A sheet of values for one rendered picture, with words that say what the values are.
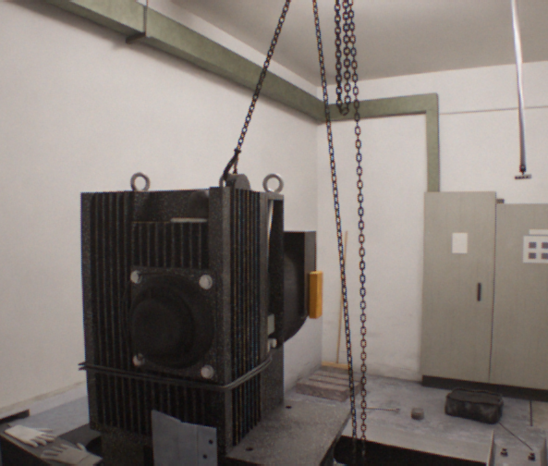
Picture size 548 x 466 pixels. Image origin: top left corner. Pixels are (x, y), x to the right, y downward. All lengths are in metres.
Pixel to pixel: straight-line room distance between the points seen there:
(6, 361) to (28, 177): 0.81
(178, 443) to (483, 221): 3.29
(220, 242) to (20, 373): 1.36
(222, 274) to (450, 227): 3.06
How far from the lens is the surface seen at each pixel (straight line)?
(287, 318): 1.57
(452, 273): 4.03
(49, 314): 2.27
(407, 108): 4.32
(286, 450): 1.31
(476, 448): 1.93
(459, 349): 4.14
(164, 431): 1.16
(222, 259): 1.13
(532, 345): 4.10
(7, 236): 2.13
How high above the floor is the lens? 1.53
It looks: 2 degrees down
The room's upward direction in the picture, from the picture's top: straight up
